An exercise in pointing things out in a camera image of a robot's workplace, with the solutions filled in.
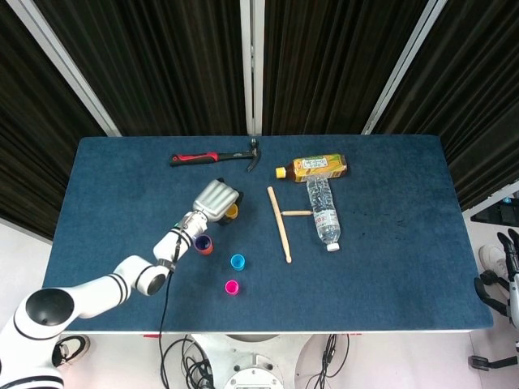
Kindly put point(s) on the black white sneaker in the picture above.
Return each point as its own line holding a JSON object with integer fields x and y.
{"x": 77, "y": 346}

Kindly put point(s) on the short wooden stick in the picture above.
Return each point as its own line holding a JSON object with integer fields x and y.
{"x": 298, "y": 213}

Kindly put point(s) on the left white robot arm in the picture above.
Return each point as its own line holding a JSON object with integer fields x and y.
{"x": 81, "y": 296}

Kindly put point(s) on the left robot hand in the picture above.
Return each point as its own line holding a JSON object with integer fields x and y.
{"x": 215, "y": 198}

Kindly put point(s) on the red black claw hammer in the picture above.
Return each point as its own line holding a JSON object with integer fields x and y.
{"x": 194, "y": 158}

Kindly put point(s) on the yellow plastic cup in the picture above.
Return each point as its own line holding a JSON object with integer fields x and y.
{"x": 232, "y": 211}

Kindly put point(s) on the orange plastic cup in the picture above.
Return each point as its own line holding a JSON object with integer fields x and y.
{"x": 207, "y": 250}

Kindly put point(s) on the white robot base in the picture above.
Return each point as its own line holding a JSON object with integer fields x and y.
{"x": 251, "y": 360}

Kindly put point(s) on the pink plastic cup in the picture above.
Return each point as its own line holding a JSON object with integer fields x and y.
{"x": 232, "y": 287}

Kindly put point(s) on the black device blue light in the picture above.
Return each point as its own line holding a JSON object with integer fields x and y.
{"x": 500, "y": 210}

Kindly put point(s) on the tea bottle yellow label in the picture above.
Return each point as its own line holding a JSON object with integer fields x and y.
{"x": 316, "y": 167}

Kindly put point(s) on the blue felt table mat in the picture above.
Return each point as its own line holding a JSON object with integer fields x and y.
{"x": 134, "y": 194}

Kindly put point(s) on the clear plastic water bottle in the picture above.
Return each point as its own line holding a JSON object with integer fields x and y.
{"x": 324, "y": 210}

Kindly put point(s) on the long wooden drumstick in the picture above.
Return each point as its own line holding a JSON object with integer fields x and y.
{"x": 280, "y": 223}

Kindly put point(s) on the red tape mark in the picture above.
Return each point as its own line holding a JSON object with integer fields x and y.
{"x": 152, "y": 335}

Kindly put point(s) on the dark blue plastic cup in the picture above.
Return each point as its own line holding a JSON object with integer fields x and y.
{"x": 202, "y": 242}

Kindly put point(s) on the white metal frame post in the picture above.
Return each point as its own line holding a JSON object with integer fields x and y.
{"x": 252, "y": 61}
{"x": 405, "y": 69}
{"x": 69, "y": 69}

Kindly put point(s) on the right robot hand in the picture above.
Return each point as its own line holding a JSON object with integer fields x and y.
{"x": 514, "y": 291}

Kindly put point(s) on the light blue plastic cup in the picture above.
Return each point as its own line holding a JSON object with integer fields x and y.
{"x": 237, "y": 262}

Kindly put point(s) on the dark pleated curtain panel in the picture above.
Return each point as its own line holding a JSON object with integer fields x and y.
{"x": 332, "y": 65}
{"x": 28, "y": 142}
{"x": 162, "y": 65}
{"x": 478, "y": 101}

